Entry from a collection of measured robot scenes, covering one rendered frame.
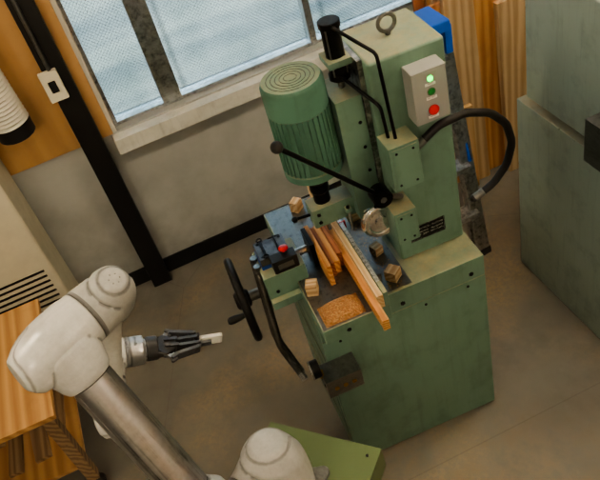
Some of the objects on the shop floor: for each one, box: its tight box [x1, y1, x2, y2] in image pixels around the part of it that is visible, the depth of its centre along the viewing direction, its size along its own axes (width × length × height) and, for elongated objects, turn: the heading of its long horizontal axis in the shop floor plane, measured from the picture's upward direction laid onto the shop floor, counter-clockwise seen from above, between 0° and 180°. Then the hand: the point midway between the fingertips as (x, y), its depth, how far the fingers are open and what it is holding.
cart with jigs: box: [0, 299, 107, 480], centre depth 289 cm, size 66×57×64 cm
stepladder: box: [413, 7, 491, 255], centre depth 306 cm, size 27×25×116 cm
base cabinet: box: [294, 274, 494, 450], centre depth 271 cm, size 45×58×71 cm
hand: (210, 338), depth 225 cm, fingers closed
